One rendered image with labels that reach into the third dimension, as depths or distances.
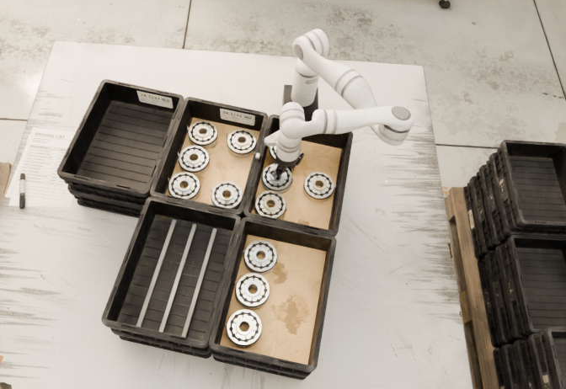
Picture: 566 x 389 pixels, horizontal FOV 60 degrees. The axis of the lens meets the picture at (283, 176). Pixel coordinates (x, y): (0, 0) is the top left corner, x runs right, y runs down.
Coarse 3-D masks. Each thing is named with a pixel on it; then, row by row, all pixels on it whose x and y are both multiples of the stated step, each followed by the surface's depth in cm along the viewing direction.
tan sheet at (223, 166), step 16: (224, 128) 178; (240, 128) 179; (224, 144) 175; (192, 160) 171; (224, 160) 172; (240, 160) 173; (208, 176) 168; (224, 176) 169; (240, 176) 169; (208, 192) 166
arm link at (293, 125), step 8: (288, 112) 139; (296, 112) 139; (320, 112) 141; (280, 120) 141; (288, 120) 138; (296, 120) 137; (304, 120) 140; (312, 120) 139; (320, 120) 139; (288, 128) 137; (296, 128) 137; (304, 128) 138; (312, 128) 139; (320, 128) 140; (288, 136) 140; (296, 136) 140; (304, 136) 142
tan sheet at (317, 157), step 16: (304, 144) 178; (320, 144) 178; (304, 160) 175; (320, 160) 175; (336, 160) 176; (304, 176) 171; (336, 176) 172; (256, 192) 167; (288, 192) 168; (288, 208) 165; (304, 208) 165; (320, 208) 166; (304, 224) 163; (320, 224) 163
